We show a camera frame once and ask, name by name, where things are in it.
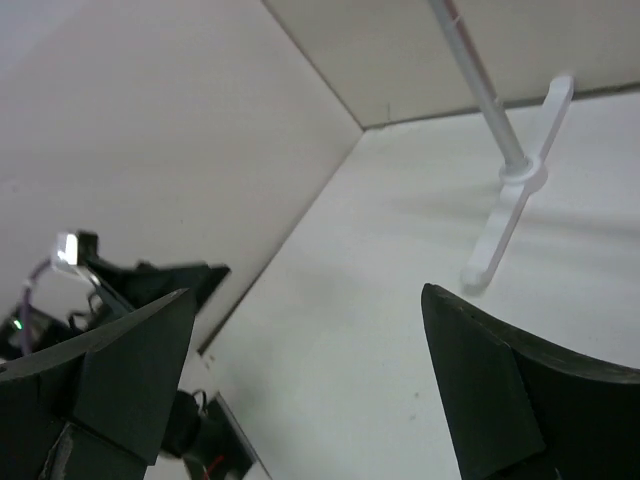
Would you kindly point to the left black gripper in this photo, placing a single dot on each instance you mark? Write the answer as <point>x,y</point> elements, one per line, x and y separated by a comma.
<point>124,290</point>

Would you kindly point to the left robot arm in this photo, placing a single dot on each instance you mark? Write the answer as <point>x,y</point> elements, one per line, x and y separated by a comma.
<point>28,330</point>

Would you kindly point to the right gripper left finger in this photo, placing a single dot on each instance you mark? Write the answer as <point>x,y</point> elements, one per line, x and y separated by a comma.
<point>96,406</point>

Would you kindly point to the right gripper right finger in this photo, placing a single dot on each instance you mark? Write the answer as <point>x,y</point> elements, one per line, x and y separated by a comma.
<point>521,407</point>

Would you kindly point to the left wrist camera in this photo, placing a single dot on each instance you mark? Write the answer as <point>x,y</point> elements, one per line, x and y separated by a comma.
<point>74,253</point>

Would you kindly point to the white clothes rack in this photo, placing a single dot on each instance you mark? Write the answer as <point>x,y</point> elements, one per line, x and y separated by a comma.
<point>524,171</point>

